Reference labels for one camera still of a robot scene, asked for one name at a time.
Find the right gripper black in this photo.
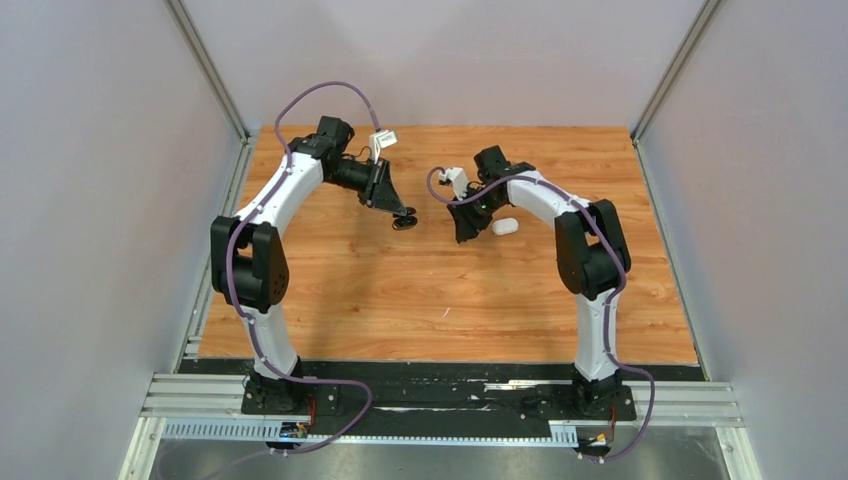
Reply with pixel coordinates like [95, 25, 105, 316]
[449, 186, 506, 242]

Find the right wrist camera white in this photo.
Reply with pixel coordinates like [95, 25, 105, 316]
[438, 167, 469, 201]

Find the left aluminium frame post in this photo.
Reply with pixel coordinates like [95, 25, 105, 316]
[163, 0, 251, 144]

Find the white earbud charging case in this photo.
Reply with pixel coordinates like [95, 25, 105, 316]
[491, 218, 519, 236]

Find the purple cable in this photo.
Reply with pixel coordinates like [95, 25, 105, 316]
[223, 80, 386, 458]
[425, 165, 658, 464]

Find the aluminium front rail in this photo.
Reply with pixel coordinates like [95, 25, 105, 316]
[140, 374, 745, 428]

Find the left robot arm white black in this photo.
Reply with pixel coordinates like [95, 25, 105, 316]
[210, 116, 417, 413]

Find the black earbud charging case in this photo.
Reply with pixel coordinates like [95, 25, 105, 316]
[392, 207, 418, 231]

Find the aluminium frame post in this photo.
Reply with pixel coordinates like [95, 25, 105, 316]
[163, 0, 251, 144]
[630, 0, 724, 146]

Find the right aluminium frame post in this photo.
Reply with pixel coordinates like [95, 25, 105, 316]
[630, 0, 724, 146]

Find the white slotted cable duct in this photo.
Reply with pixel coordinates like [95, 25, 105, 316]
[162, 422, 580, 447]

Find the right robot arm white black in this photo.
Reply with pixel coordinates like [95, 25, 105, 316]
[438, 146, 631, 418]

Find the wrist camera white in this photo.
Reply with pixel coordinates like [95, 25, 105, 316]
[438, 167, 469, 201]
[368, 129, 398, 163]

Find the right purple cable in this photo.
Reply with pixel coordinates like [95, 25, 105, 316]
[425, 165, 658, 464]

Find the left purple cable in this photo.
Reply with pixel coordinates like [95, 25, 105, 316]
[223, 80, 386, 458]

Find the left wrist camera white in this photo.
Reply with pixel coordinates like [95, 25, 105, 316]
[368, 129, 398, 163]

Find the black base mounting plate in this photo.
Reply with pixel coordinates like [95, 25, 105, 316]
[177, 359, 708, 440]

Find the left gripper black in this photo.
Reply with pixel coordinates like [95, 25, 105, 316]
[326, 156, 406, 216]

